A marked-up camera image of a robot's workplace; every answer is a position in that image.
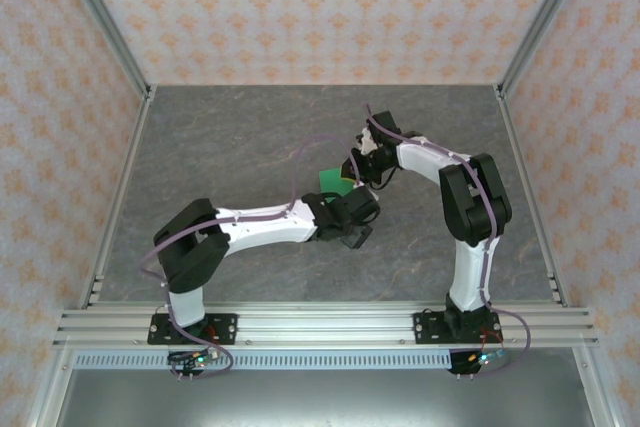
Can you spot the grey metal sheet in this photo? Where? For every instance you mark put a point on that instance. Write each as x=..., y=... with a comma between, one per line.
x=320, y=402

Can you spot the green cloth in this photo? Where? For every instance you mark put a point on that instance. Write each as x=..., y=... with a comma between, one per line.
x=332, y=182

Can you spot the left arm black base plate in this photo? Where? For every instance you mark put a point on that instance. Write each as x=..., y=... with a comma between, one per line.
x=225, y=327

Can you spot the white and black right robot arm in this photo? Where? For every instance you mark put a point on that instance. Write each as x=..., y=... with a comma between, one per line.
x=472, y=272

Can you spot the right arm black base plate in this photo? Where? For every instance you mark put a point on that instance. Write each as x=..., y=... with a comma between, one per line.
x=425, y=329

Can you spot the wide aluminium mounting beam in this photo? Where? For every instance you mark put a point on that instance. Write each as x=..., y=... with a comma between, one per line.
x=325, y=322

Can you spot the aluminium table side rail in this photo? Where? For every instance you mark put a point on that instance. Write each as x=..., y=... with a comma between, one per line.
x=120, y=197
x=530, y=197

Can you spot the aluminium frame post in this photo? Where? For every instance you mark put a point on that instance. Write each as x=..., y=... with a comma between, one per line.
x=107, y=27
x=542, y=22

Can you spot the short aluminium frame strut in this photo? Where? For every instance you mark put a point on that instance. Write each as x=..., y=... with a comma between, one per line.
x=47, y=397
x=597, y=397

